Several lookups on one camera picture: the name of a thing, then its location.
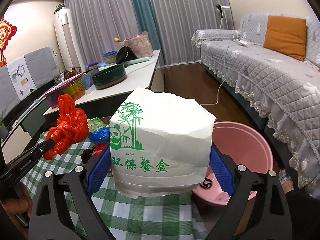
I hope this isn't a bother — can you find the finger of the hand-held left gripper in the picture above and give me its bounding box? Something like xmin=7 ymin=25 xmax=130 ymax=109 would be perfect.
xmin=27 ymin=146 xmax=52 ymax=163
xmin=15 ymin=138 xmax=56 ymax=161

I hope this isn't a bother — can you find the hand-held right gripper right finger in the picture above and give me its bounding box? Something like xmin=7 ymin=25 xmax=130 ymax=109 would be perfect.
xmin=206 ymin=142 xmax=293 ymax=240

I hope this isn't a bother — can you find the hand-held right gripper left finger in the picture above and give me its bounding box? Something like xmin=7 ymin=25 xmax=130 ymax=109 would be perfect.
xmin=29 ymin=146 xmax=113 ymax=240

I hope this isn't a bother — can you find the pink plastic bucket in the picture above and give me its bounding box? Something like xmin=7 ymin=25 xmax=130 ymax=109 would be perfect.
xmin=191 ymin=121 xmax=273 ymax=207

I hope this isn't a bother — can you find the red plastic bag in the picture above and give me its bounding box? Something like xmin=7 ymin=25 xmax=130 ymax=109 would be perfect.
xmin=43 ymin=94 xmax=90 ymax=160

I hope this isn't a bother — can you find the blue plastic bag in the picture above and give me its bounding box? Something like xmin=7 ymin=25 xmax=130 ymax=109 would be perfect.
xmin=89 ymin=127 xmax=111 ymax=145

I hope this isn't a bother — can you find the white takeout box green print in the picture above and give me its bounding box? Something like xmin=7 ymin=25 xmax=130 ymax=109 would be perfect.
xmin=109 ymin=87 xmax=217 ymax=200

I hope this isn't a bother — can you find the person's left hand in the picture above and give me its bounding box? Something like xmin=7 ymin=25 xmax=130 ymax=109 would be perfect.
xmin=6 ymin=186 xmax=31 ymax=227

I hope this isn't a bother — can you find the dark wrapper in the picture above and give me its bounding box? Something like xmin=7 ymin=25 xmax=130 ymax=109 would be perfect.
xmin=199 ymin=178 xmax=213 ymax=190

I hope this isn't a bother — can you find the dark television cabinet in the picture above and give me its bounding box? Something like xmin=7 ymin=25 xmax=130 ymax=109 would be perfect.
xmin=0 ymin=97 xmax=59 ymax=170

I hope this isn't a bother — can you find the red snack packet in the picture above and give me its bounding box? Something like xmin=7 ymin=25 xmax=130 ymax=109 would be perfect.
xmin=93 ymin=142 xmax=110 ymax=156

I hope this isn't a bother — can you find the black television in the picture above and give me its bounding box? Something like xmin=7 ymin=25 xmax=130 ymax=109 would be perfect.
xmin=0 ymin=79 xmax=60 ymax=137

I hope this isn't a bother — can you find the green snack packet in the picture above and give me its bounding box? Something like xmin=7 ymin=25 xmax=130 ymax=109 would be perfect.
xmin=87 ymin=117 xmax=107 ymax=133

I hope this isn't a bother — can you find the plaid slipper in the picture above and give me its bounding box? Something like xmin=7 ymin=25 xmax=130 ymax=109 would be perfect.
xmin=278 ymin=169 xmax=293 ymax=188

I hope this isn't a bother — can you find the colourful striped box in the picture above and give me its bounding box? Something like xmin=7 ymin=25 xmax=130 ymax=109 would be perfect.
xmin=44 ymin=71 xmax=97 ymax=109

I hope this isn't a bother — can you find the green checkered tablecloth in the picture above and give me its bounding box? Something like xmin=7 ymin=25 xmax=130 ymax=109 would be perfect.
xmin=20 ymin=127 xmax=213 ymax=240

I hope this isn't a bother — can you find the brown teapot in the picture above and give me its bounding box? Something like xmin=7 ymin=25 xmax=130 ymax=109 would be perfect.
xmin=63 ymin=69 xmax=81 ymax=80

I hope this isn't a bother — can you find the grey television dust cover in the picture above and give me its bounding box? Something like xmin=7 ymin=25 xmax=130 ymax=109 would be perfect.
xmin=0 ymin=46 xmax=59 ymax=112

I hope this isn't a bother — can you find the person's leg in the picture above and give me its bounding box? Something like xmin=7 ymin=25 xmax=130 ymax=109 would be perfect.
xmin=282 ymin=182 xmax=320 ymax=240

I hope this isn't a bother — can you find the dark green pot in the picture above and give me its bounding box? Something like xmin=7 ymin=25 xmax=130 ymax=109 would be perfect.
xmin=92 ymin=64 xmax=127 ymax=90

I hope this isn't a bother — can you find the grey quilted sofa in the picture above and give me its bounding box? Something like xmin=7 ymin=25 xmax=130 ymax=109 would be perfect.
xmin=191 ymin=12 xmax=320 ymax=203

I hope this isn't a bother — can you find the white standing air conditioner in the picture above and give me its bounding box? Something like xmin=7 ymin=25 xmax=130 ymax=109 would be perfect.
xmin=53 ymin=8 xmax=84 ymax=71

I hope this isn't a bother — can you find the stack of coloured bowls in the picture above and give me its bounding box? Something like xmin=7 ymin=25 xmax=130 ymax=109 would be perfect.
xmin=102 ymin=51 xmax=118 ymax=65

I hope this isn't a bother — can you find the white coffee table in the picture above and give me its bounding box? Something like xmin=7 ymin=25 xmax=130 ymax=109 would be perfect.
xmin=42 ymin=49 xmax=165 ymax=120

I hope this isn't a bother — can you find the mint green rolled mat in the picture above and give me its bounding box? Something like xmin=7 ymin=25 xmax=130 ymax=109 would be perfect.
xmin=124 ymin=57 xmax=150 ymax=68

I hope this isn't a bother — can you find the black pouch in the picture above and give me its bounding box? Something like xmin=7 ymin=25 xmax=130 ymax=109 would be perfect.
xmin=115 ymin=46 xmax=138 ymax=64

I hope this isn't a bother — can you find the pink woven basket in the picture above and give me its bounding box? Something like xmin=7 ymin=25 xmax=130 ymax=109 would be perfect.
xmin=119 ymin=32 xmax=154 ymax=58

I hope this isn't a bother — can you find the grey curtain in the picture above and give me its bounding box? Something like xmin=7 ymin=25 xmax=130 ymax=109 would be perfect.
xmin=145 ymin=0 xmax=234 ymax=65
xmin=62 ymin=0 xmax=137 ymax=68

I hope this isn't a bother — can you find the orange cushion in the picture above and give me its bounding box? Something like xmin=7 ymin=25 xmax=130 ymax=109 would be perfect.
xmin=262 ymin=15 xmax=307 ymax=62

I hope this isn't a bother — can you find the teal curtain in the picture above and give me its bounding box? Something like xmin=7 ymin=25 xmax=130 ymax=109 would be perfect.
xmin=126 ymin=0 xmax=165 ymax=65

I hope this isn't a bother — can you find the white floor stand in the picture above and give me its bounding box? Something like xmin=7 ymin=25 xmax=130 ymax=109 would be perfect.
xmin=215 ymin=4 xmax=232 ymax=32

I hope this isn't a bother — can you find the white power cable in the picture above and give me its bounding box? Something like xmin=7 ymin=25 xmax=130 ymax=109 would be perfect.
xmin=200 ymin=29 xmax=242 ymax=105

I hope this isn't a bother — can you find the red knot wall decoration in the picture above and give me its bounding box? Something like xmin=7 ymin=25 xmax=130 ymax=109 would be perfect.
xmin=0 ymin=19 xmax=17 ymax=67

